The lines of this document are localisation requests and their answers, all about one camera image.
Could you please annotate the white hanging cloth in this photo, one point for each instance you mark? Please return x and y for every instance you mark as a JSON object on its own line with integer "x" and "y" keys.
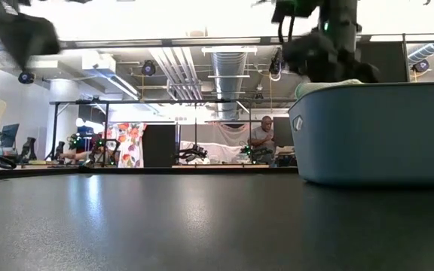
{"x": 220, "y": 141}

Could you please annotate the black background robot arm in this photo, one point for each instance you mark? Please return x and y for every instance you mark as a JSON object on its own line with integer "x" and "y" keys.
{"x": 104, "y": 150}
{"x": 190, "y": 153}

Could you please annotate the black partition panel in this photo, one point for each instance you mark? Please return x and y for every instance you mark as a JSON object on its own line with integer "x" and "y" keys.
{"x": 159, "y": 146}

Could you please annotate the light green towel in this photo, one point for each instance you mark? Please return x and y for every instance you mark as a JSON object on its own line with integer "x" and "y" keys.
{"x": 326, "y": 86}

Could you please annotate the silver ventilation duct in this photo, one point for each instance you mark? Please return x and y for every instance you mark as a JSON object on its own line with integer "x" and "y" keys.
{"x": 228, "y": 83}

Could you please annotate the blue plastic basket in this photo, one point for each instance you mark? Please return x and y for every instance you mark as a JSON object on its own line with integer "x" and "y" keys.
{"x": 375, "y": 135}

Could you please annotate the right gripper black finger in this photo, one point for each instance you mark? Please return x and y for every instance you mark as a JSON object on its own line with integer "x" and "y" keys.
{"x": 365, "y": 73}

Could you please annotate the person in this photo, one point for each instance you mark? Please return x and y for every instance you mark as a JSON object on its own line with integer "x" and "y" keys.
{"x": 262, "y": 139}

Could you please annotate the floral cloth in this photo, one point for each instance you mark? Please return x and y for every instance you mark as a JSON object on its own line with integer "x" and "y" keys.
{"x": 130, "y": 145}

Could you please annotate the black metal frame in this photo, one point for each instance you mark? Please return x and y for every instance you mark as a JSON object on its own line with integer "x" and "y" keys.
{"x": 106, "y": 124}

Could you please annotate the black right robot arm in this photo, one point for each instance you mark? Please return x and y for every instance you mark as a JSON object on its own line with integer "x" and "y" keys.
{"x": 339, "y": 17}

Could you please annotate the black ceiling camera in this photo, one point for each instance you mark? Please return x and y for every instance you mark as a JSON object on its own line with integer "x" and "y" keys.
{"x": 148, "y": 68}
{"x": 26, "y": 77}
{"x": 420, "y": 66}

